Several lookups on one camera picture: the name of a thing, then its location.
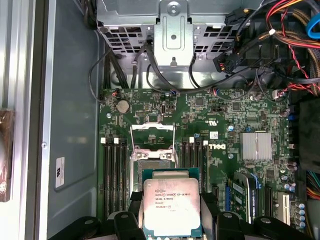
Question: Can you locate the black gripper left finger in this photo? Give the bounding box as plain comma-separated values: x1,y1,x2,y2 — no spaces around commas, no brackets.
46,190,145,240

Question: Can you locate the black drive bay box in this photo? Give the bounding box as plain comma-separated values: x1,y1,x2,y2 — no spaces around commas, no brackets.
298,97,320,174

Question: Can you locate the silver chipset heatsink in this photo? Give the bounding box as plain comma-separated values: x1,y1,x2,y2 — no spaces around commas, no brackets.
239,131,273,161

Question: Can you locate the white label sticker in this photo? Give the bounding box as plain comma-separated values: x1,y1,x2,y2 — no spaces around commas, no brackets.
55,156,66,189

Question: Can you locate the black silver PC case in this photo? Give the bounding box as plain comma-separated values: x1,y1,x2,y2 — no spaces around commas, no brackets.
31,0,320,240

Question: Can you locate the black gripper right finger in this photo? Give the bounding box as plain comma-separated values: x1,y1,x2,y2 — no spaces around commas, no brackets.
199,192,315,240

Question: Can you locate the silver coin battery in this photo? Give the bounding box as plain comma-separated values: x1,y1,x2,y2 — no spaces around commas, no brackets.
115,99,131,114

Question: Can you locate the green motherboard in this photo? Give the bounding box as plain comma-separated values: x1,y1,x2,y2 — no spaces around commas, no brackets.
97,87,310,226

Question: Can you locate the orange wire bundle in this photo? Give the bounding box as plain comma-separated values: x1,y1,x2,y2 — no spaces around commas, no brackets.
258,0,320,96

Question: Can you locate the CPU socket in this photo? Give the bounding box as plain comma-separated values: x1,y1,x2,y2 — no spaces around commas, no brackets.
129,145,180,193

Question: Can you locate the metal socket cover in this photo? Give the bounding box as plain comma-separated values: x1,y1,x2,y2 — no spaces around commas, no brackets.
129,122,176,152

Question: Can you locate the silver green CPU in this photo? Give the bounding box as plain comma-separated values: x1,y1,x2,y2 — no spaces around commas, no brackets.
141,167,203,238

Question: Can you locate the black expansion slot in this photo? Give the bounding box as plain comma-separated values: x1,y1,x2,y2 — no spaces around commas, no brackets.
210,184,221,212
264,185,274,224

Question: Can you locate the white expansion slot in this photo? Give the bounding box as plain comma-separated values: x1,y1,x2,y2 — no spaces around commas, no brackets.
281,191,291,226

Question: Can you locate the black graphics card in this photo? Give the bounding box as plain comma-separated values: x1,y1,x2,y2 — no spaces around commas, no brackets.
224,171,265,226

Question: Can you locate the brown square mounting plate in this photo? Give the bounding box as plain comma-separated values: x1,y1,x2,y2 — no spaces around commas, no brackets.
0,108,16,203

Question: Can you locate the blue data wire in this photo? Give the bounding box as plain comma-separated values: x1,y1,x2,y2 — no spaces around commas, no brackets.
305,17,320,41

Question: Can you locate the black RAM slot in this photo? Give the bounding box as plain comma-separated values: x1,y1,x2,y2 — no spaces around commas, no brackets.
180,142,189,169
113,136,122,213
107,143,115,216
120,143,129,201
201,139,210,195
187,136,196,169
194,142,202,169
100,136,109,218

